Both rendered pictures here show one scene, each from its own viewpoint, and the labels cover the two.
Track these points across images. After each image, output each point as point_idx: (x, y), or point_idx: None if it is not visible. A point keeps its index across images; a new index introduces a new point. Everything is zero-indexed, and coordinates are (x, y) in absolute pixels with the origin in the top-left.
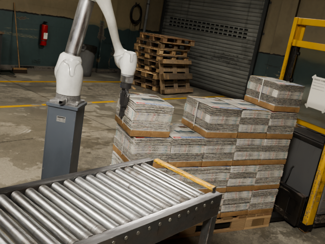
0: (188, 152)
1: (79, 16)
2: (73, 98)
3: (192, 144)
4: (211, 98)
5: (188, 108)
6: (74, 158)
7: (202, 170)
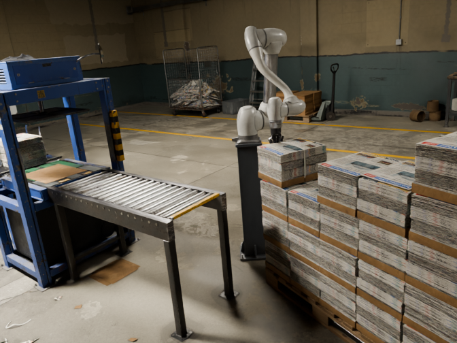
0: (303, 214)
1: None
2: (241, 137)
3: (305, 205)
4: (386, 159)
5: None
6: (249, 188)
7: (322, 244)
